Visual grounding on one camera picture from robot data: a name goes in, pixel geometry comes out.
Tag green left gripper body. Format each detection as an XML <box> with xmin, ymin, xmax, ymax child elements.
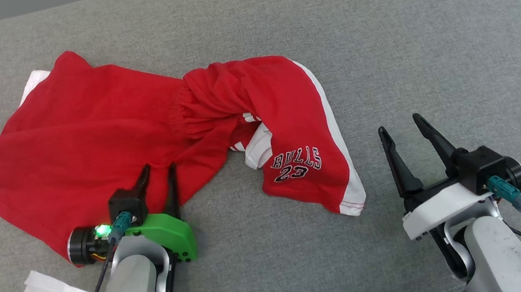
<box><xmin>65</xmin><ymin>209</ymin><xmax>199</xmax><ymax>275</ymax></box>

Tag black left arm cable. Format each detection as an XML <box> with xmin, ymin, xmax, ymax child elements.
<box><xmin>68</xmin><ymin>210</ymin><xmax>141</xmax><ymax>292</ymax></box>

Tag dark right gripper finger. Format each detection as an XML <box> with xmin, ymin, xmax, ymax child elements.
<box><xmin>378</xmin><ymin>123</ymin><xmax>425</xmax><ymax>200</ymax></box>
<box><xmin>412</xmin><ymin>109</ymin><xmax>461</xmax><ymax>181</ymax></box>

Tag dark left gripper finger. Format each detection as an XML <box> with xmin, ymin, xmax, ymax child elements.
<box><xmin>133</xmin><ymin>164</ymin><xmax>153</xmax><ymax>197</ymax></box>
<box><xmin>161</xmin><ymin>163</ymin><xmax>182</xmax><ymax>220</ymax></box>

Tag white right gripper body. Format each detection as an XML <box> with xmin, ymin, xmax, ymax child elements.
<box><xmin>397</xmin><ymin>156</ymin><xmax>521</xmax><ymax>247</ymax></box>

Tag red Bulls basketball shorts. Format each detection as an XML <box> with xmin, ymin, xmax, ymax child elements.
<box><xmin>168</xmin><ymin>47</ymin><xmax>369</xmax><ymax>235</ymax></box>

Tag red and white basketball jersey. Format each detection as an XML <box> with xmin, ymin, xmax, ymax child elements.
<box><xmin>0</xmin><ymin>30</ymin><xmax>285</xmax><ymax>276</ymax></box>

